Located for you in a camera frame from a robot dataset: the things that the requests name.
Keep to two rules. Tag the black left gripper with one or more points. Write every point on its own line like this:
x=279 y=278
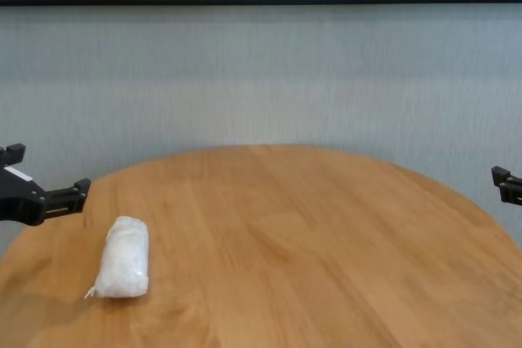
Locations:
x=18 y=201

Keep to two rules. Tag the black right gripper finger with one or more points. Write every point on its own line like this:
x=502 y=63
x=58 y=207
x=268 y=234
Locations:
x=505 y=185

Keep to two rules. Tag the white plastic-wrapped sandbag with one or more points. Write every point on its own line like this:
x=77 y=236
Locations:
x=122 y=258

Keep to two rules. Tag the black horizontal wall rail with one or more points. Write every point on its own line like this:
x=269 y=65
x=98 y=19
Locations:
x=261 y=0

